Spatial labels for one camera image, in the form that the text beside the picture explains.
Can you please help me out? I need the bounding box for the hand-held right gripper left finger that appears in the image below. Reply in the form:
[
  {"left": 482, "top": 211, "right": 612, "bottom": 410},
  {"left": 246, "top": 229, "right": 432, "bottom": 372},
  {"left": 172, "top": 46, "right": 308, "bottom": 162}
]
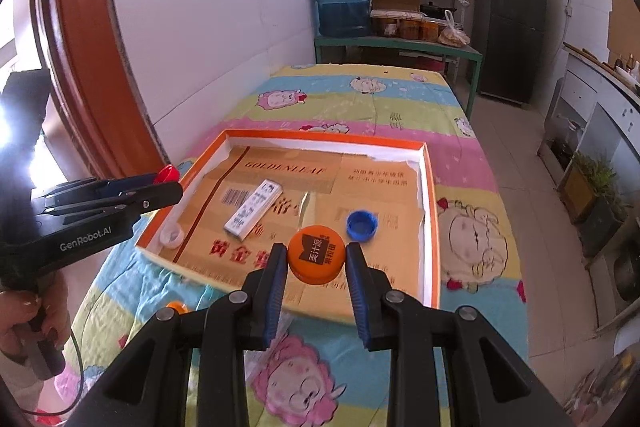
[{"left": 65, "top": 243, "right": 289, "bottom": 427}]

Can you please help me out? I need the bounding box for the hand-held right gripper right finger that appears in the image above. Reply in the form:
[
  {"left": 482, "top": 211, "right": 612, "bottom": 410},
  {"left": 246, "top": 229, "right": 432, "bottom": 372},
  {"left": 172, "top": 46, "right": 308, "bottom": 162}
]
[{"left": 346, "top": 242, "right": 576, "bottom": 427}]

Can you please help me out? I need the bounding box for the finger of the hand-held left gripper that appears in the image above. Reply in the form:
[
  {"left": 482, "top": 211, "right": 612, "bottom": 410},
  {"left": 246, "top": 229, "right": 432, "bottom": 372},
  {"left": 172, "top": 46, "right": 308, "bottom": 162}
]
[
  {"left": 45, "top": 181, "right": 183, "bottom": 224},
  {"left": 32, "top": 172, "right": 162, "bottom": 208}
]

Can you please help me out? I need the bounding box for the large orange black-label cap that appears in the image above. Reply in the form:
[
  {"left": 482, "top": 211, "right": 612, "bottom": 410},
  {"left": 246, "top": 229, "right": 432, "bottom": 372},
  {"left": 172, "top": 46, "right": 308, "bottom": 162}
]
[{"left": 287, "top": 225, "right": 347, "bottom": 285}]

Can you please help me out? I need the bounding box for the blue bottle cap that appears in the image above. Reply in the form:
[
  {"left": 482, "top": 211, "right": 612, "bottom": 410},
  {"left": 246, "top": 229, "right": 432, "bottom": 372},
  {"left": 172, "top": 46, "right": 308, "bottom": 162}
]
[{"left": 346, "top": 209, "right": 378, "bottom": 242}]

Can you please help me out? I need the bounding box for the white cartoon lighter box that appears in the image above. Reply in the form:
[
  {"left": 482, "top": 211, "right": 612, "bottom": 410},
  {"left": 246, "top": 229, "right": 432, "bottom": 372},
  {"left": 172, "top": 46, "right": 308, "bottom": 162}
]
[{"left": 223, "top": 179, "right": 283, "bottom": 240}]

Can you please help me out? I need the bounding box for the shallow orange-rimmed box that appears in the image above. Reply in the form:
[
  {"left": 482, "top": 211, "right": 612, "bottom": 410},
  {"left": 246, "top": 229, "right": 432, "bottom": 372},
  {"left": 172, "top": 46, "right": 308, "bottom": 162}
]
[{"left": 135, "top": 129, "right": 442, "bottom": 327}]

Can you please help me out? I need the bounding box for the person's left hand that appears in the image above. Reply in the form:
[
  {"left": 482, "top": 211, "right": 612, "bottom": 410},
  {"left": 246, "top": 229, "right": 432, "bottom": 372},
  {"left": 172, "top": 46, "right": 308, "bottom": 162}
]
[{"left": 0, "top": 274, "right": 71, "bottom": 354}]

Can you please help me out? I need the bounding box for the brown cardboard sheet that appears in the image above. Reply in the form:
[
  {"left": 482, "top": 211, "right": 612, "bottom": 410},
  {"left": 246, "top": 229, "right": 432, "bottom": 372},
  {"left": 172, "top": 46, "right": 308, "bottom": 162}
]
[{"left": 172, "top": 146, "right": 426, "bottom": 308}]

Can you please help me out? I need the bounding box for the yellow planter with grass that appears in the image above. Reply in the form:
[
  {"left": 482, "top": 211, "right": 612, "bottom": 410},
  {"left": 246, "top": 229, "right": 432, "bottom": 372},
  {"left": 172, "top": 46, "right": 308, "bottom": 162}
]
[{"left": 557, "top": 152, "right": 616, "bottom": 223}]

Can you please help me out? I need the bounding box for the dark planter with grass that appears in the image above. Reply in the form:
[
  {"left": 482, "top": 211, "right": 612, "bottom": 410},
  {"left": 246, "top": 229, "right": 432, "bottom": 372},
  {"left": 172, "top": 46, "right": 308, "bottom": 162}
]
[{"left": 580, "top": 194, "right": 626, "bottom": 258}]

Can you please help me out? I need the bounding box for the green metal table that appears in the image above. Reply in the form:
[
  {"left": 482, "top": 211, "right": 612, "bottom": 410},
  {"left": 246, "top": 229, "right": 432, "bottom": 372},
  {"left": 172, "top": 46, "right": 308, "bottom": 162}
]
[{"left": 314, "top": 34, "right": 483, "bottom": 120}]

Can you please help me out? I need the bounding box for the plastic bag of food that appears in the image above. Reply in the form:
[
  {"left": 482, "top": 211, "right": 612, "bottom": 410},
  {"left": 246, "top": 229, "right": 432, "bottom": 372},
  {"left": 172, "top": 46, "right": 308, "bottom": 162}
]
[{"left": 439, "top": 9, "right": 472, "bottom": 46}]

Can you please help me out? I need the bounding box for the brown cardboard box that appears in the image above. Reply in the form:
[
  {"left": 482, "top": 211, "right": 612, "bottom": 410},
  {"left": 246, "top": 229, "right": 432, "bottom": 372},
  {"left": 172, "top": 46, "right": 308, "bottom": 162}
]
[{"left": 371, "top": 0, "right": 422, "bottom": 12}]

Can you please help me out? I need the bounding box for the white kitchen counter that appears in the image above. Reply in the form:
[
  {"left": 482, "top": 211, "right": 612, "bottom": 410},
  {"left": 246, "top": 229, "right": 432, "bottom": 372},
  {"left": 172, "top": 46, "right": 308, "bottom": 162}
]
[{"left": 537, "top": 42, "right": 640, "bottom": 333}]

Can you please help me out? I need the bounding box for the dark grey refrigerator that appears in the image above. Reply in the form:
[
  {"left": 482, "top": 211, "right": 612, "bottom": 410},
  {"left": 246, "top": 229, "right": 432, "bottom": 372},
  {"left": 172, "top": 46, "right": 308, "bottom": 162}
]
[{"left": 472, "top": 0, "right": 547, "bottom": 105}]

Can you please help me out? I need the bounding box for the red wooden door frame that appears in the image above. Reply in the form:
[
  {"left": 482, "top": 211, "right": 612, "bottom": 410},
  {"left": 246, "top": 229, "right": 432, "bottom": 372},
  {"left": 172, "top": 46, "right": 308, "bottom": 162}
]
[{"left": 30, "top": 0, "right": 171, "bottom": 180}]

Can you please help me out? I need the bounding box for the black cable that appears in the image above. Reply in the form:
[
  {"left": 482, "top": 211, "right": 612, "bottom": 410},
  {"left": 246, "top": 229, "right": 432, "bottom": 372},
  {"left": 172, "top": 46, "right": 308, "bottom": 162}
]
[{"left": 20, "top": 324, "right": 85, "bottom": 418}]

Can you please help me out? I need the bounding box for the cardboard wall panel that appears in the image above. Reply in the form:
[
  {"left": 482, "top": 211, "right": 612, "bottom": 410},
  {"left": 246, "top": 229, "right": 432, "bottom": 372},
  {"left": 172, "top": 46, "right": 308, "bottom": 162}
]
[{"left": 606, "top": 0, "right": 640, "bottom": 58}]

